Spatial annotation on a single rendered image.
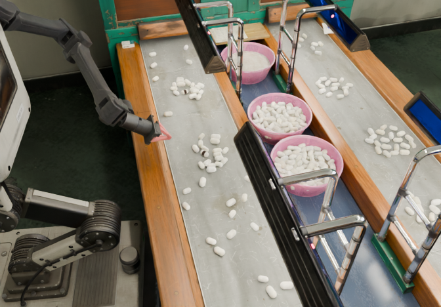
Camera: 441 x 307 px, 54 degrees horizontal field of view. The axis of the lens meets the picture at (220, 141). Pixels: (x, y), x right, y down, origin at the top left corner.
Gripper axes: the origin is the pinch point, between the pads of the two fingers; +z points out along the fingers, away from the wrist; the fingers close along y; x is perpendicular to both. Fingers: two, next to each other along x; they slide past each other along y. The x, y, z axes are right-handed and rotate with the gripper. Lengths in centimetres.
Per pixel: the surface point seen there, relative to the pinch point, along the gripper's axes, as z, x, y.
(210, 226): 10.8, 2.8, -36.1
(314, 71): 65, -41, 37
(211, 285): 7, 6, -56
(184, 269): 0, 8, -50
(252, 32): 48, -32, 73
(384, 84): 82, -59, 16
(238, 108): 29.2, -15.2, 16.9
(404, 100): 84, -60, 3
